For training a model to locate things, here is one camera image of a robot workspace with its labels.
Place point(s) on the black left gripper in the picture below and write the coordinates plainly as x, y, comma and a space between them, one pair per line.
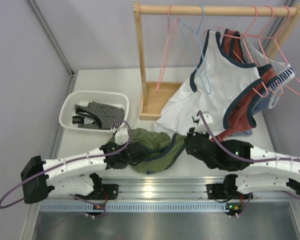
136, 152

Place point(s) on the pink hanger empty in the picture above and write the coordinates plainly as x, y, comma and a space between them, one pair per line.
171, 31

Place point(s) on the white slotted cable duct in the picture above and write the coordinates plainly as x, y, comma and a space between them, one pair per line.
142, 207

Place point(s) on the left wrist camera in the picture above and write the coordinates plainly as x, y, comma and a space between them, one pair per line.
121, 135

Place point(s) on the blue white striped tank top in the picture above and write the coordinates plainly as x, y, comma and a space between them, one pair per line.
284, 75

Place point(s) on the wooden clothes rack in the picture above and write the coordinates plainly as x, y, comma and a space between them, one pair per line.
152, 101

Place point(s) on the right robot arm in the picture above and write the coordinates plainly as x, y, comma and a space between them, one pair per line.
250, 168

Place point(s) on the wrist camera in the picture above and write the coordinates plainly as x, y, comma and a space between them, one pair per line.
199, 125
121, 135

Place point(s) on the red tank top navy trim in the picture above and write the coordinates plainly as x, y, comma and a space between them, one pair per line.
241, 120

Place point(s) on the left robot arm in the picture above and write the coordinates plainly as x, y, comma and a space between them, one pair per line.
77, 175

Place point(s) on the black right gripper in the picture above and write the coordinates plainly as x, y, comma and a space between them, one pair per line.
191, 132

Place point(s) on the green tank top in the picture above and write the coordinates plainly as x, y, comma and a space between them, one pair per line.
163, 150

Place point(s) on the black white striped garment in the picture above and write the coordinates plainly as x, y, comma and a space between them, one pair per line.
97, 116

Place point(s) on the aluminium rail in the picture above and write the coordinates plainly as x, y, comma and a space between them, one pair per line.
159, 188

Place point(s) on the white tank top navy trim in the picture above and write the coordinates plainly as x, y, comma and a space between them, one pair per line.
191, 97

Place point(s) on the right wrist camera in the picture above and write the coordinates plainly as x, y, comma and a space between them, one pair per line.
199, 125

